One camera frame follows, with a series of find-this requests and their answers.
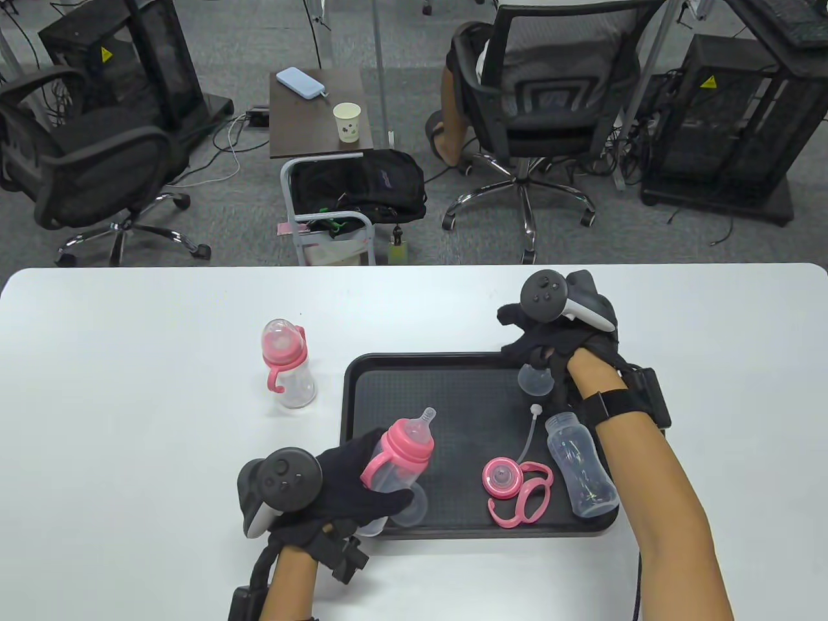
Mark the person's right hand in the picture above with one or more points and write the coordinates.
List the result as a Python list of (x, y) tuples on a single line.
[(550, 339)]

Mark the person's left hand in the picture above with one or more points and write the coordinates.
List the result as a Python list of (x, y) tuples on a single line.
[(343, 479)]

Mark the clear dome bottle cap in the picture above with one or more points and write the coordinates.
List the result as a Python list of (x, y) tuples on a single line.
[(533, 381), (414, 511), (278, 333)]

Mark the grey handheld controller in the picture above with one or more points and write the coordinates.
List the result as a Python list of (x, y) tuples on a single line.
[(284, 479), (546, 294)]

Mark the clear plastic baby bottle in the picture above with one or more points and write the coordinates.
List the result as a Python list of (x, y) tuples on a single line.
[(398, 475), (297, 388), (582, 466)]

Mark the pink collar with nipple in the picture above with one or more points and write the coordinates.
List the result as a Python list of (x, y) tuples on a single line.
[(404, 440), (501, 479), (288, 358)]

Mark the person's left forearm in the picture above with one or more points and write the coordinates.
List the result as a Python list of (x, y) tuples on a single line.
[(288, 588)]

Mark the person's right forearm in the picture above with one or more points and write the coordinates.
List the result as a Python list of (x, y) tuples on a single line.
[(660, 504)]

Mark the black plastic tray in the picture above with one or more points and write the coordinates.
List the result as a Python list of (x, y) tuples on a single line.
[(453, 388)]

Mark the black wrist battery box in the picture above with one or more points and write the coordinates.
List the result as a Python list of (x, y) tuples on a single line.
[(653, 394), (244, 605)]

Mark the small yellow-green bottle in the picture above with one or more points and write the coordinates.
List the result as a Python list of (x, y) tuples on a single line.
[(398, 253)]

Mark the grey slanted desk leg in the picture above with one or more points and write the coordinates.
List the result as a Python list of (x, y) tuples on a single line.
[(627, 162)]

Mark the black backpack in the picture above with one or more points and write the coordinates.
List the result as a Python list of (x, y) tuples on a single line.
[(388, 187)]

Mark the white plastic bag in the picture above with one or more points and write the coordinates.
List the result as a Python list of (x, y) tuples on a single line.
[(330, 251)]

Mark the black sandal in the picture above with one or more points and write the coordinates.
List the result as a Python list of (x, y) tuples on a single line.
[(432, 132)]

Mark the green clip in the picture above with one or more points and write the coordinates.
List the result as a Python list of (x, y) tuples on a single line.
[(335, 226)]

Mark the black mesh office chair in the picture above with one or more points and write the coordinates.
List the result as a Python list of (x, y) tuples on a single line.
[(563, 97), (97, 168)]

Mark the pink tape piece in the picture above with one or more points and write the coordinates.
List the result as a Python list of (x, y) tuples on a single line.
[(284, 229)]

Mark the black mesh equipment cabinet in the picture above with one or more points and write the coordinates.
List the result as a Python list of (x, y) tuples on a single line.
[(731, 129), (162, 58)]

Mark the white paper cup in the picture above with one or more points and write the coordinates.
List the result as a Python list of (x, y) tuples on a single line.
[(347, 126)]

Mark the grey metal pole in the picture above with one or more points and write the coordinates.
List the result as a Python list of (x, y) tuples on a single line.
[(380, 65)]

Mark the light blue power bank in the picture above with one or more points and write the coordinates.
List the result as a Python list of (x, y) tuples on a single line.
[(299, 83)]

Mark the black power strip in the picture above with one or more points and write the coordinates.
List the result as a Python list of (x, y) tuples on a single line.
[(259, 118)]

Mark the white desk leg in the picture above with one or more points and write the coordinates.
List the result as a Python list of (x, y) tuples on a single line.
[(326, 32)]

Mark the black keyboard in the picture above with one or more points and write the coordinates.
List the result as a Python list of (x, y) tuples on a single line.
[(802, 26)]

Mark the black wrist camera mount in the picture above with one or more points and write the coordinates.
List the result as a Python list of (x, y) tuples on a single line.
[(339, 559)]

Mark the brown side table white frame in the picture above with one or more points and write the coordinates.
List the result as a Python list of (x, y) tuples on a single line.
[(304, 129)]

